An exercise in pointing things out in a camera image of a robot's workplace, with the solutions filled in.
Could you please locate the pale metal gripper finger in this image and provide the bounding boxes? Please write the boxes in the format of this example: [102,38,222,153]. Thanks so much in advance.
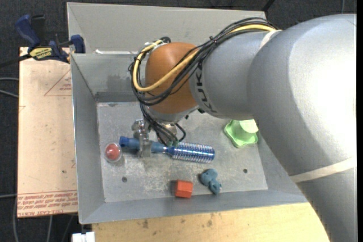
[137,135,153,158]
[131,119,146,140]

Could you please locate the grey metal bin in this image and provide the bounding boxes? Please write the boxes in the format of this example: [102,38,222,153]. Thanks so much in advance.
[66,2,309,225]

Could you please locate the red ball in clear dome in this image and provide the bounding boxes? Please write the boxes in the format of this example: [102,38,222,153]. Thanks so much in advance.
[104,142,123,163]

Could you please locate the blue hairbrush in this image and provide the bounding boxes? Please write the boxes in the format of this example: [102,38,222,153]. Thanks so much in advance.
[119,135,216,164]

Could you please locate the orange-red block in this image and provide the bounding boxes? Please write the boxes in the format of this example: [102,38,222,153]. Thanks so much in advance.
[173,179,194,198]

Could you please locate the blue toy animal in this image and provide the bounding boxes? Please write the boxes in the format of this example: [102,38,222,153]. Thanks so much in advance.
[200,168,223,195]

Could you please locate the green plastic cup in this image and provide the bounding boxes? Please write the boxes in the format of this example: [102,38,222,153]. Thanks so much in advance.
[223,118,260,148]

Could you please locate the brown cardboard board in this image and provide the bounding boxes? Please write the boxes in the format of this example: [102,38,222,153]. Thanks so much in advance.
[16,46,79,219]

